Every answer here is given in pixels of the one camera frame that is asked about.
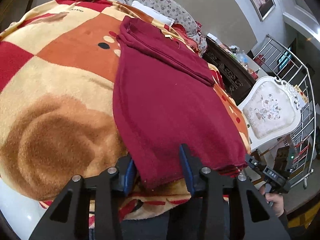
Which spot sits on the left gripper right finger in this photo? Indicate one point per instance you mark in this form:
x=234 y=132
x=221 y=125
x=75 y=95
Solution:
x=229 y=205

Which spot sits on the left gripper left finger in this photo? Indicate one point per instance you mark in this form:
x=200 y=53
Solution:
x=68 y=215

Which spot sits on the dark red knit sweater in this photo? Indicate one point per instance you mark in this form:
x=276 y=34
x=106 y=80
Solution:
x=165 y=95

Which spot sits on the person's right hand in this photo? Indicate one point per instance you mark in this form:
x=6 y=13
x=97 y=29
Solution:
x=276 y=199

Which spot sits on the white ornate floral chair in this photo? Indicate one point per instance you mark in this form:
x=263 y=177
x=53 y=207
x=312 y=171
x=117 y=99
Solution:
x=271 y=110

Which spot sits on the dark carved wooden cabinet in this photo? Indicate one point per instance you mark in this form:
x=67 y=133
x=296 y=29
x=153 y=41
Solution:
x=238 y=82

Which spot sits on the metal drying rack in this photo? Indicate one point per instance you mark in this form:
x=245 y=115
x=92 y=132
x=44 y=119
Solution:
x=281 y=62

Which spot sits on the clutter on cabinet top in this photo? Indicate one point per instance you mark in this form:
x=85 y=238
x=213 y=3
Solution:
x=234 y=52

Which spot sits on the red orange cream blanket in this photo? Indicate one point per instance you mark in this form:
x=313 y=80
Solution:
x=58 y=68

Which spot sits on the red embroidered pillow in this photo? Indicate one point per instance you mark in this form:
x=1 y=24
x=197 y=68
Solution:
x=188 y=40

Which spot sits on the white pillow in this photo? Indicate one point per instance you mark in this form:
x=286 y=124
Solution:
x=153 y=13

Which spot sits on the grey floral quilt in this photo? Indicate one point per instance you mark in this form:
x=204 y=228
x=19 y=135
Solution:
x=172 y=9

